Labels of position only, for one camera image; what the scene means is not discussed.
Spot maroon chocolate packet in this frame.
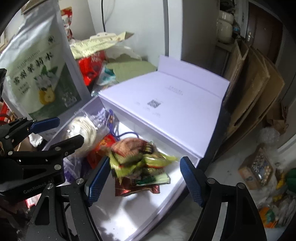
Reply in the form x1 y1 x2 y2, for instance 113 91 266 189
115 178 160 196

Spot string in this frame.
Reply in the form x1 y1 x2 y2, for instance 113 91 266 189
62 112 112 158

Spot green gold candy wrappers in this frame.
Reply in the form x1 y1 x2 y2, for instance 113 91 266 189
108 138 177 186

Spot red candy packet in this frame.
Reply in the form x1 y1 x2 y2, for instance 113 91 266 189
87 133 117 169

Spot silver tea pouch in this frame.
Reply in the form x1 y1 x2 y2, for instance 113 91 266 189
1 1 91 121

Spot box of items on floor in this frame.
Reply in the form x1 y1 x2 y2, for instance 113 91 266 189
238 146 273 190

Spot lavender gift box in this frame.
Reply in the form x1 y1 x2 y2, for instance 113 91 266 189
43 54 231 241

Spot green paper sheet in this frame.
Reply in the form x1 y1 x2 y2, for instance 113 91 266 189
106 60 157 83

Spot white printed paper strip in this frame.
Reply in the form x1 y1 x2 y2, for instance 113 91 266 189
70 32 134 59

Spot white refrigerator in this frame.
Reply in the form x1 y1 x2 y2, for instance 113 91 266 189
88 1 220 69

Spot white ceramic jar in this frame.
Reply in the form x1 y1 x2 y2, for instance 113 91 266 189
217 10 234 44

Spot dark entrance door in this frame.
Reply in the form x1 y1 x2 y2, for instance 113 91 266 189
246 3 283 63

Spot black power cable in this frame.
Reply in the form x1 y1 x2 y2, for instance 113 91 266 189
100 0 106 33

